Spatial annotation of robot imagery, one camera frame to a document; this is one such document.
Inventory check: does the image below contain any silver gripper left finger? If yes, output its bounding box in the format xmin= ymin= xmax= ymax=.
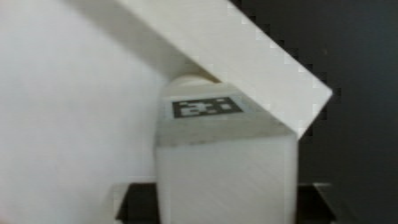
xmin=88 ymin=181 xmax=159 ymax=224

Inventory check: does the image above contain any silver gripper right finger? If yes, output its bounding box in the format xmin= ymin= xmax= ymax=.
xmin=297 ymin=182 xmax=356 ymax=224

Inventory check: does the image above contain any white table leg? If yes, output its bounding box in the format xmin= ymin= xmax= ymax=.
xmin=155 ymin=75 xmax=299 ymax=224

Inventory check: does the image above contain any white square tabletop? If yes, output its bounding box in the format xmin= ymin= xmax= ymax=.
xmin=0 ymin=0 xmax=335 ymax=224

